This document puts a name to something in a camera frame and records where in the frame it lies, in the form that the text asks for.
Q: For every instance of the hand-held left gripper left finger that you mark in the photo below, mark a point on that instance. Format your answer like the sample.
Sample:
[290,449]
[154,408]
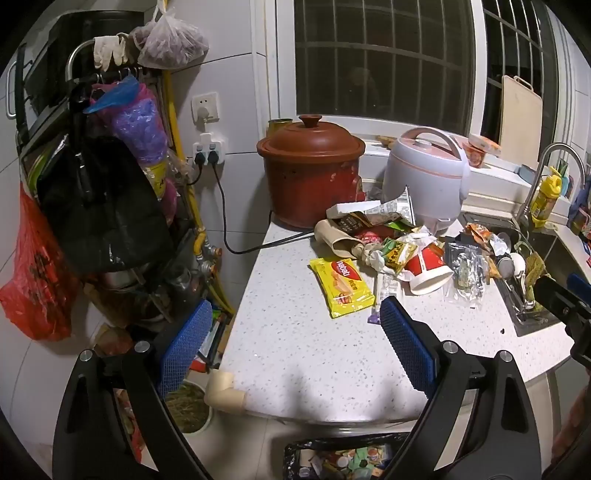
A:
[184,344]

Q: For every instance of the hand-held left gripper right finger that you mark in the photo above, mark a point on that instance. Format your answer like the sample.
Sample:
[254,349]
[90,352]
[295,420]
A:
[408,346]

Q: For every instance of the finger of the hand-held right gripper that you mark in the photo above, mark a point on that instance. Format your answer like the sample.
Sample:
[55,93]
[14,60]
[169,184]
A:
[556,295]

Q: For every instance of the yellow wafer packet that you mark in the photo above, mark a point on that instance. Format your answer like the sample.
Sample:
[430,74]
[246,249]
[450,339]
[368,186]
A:
[344,287]

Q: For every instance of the black-lined trash bin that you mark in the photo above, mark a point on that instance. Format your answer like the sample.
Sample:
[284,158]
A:
[344,459]

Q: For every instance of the person's right forearm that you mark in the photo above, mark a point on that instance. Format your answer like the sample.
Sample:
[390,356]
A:
[575,420]

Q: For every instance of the steel sink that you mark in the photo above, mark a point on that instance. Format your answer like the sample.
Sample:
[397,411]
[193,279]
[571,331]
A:
[545,249]

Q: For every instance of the white bowl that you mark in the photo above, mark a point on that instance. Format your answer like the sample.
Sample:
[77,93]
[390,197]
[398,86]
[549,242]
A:
[515,265]

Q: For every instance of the clear purple sachet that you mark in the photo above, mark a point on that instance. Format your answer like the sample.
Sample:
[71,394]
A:
[385,295]

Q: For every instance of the beige corner guard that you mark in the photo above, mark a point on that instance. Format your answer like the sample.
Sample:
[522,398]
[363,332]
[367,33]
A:
[226,392]

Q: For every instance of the white pot with dry grass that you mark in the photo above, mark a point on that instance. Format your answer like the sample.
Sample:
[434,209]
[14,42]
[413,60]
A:
[187,408]

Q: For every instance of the metal spoon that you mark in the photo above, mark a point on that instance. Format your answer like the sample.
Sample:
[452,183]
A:
[503,241]

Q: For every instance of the red paper cup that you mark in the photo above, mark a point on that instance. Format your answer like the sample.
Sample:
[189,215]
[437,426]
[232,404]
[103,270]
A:
[427,272]

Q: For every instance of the clear plastic bag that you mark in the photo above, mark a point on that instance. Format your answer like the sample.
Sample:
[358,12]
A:
[466,274]

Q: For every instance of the yellow green snack packet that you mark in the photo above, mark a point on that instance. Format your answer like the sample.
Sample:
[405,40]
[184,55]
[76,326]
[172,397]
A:
[398,254]

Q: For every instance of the yellow bottle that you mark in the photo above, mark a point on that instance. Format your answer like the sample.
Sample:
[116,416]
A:
[545,198]

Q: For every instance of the orange wrapper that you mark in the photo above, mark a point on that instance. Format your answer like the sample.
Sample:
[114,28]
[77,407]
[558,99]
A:
[479,235]

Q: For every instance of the beige paper cup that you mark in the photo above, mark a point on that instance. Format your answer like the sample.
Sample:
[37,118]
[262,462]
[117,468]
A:
[334,237]

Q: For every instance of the brown snack packet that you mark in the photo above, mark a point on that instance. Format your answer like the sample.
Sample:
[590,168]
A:
[355,222]

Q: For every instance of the metal faucet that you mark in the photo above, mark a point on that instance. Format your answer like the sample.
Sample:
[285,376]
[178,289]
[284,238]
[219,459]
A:
[558,150]

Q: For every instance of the black plastic bag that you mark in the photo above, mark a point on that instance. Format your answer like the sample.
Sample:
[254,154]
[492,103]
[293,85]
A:
[106,207]

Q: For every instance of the instant noodle cup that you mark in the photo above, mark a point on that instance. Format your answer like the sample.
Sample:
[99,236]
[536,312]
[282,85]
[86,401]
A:
[480,150]

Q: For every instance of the red plastic bag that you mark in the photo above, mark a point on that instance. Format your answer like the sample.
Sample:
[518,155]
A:
[34,277]

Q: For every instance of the white rice cooker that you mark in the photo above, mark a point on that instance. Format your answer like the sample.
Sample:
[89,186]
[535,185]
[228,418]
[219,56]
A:
[425,180]

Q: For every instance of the beige cutting board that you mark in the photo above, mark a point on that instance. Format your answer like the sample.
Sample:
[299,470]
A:
[521,117]

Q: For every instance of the red clay pot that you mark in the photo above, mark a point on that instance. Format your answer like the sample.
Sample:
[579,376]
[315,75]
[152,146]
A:
[314,189]

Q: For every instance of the white power adapter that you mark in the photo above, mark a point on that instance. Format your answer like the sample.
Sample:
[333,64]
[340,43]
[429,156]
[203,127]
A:
[208,150]

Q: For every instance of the purple plastic bag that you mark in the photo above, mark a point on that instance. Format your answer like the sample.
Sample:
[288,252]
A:
[138,129]

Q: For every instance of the yellow gas pipe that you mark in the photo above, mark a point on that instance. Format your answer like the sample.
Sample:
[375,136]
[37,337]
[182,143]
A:
[174,120]

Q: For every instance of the brown clay pot lid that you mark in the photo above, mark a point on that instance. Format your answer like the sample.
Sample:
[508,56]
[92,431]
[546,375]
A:
[310,138]

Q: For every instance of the yellow metal can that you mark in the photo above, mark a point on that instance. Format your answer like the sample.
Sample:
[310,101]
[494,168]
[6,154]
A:
[277,127]

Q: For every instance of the barred window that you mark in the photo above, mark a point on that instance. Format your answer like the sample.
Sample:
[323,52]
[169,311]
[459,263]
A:
[383,60]
[512,46]

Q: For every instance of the blue plastic bag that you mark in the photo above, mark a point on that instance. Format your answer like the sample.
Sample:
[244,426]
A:
[115,94]

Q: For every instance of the clear bag with dark contents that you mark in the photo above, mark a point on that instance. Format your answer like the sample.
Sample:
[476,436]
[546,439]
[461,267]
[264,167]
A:
[173,44]

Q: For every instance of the white gloves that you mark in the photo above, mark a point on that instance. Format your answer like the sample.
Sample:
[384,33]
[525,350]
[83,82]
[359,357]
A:
[110,50]

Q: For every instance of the black microwave oven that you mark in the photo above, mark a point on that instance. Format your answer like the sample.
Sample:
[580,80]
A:
[51,69]

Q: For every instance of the metal storage rack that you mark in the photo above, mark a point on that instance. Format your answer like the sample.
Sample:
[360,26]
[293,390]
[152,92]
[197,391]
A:
[74,55]

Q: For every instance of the white wall socket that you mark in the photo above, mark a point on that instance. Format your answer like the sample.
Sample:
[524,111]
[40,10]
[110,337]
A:
[205,108]

